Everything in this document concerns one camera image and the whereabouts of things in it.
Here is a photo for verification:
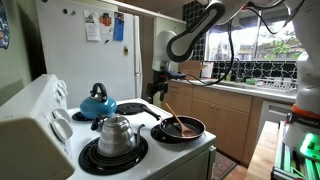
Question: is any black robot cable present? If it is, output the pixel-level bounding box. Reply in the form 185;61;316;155
186;0;306;88

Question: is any blue fridge flyer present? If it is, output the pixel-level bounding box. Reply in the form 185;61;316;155
113;12;124;41

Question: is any steel gooseneck kettle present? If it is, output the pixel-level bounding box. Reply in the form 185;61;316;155
91;114;144;157

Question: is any white paper note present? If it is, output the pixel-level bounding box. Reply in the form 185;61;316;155
83;10;100;42

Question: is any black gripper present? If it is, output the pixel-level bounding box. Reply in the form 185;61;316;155
146;71;186;104

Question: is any black frying pan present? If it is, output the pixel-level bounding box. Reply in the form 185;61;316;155
139;105;206;142

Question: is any white dish rack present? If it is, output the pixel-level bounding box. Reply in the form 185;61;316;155
255;77;298;93

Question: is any white refrigerator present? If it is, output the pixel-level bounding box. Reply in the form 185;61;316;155
35;0;143;108

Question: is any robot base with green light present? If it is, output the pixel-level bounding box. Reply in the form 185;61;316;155
283;52;320;162

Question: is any wooden side table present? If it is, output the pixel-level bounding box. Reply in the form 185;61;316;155
245;121;278;180

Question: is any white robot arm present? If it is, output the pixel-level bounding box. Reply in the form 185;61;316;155
152;0;320;107

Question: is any blue tea kettle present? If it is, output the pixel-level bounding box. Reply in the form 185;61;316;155
80;83;117;119

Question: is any wooden kitchen cabinet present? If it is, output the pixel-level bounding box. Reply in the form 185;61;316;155
162;81;263;166

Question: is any kitchen faucet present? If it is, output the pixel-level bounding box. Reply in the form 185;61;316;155
235;57;241;82

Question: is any cardboard box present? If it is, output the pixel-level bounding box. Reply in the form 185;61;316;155
178;60;205;80

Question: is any white dishwasher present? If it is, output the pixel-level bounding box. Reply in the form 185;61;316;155
256;100;291;140

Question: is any wooden spatula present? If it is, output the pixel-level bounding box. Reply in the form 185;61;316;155
166;104;196;137

